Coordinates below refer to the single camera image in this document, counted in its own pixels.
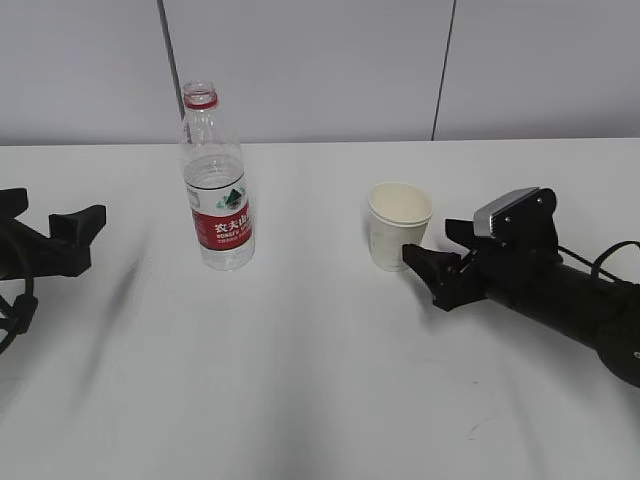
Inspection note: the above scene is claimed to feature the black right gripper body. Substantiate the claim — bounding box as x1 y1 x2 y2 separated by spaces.
459 234 562 303

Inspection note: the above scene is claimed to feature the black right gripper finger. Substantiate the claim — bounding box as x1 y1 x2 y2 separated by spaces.
402 244 481 309
445 219 481 250

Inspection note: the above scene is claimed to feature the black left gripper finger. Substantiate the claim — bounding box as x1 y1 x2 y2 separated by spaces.
0 187 27 219
49 204 107 277

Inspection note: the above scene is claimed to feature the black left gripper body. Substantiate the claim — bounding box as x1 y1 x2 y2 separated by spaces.
1 219 55 279

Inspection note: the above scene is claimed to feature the white paper cup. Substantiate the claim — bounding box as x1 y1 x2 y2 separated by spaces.
367 182 433 272

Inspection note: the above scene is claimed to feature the Nongfu Spring water bottle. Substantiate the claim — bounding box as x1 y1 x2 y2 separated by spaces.
180 81 255 271

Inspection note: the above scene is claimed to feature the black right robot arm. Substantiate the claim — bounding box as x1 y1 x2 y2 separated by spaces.
402 219 639 386

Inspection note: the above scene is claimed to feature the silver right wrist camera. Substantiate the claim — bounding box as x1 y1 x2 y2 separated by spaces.
472 187 557 240

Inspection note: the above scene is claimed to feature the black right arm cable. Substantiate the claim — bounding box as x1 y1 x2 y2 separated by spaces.
557 240 640 287

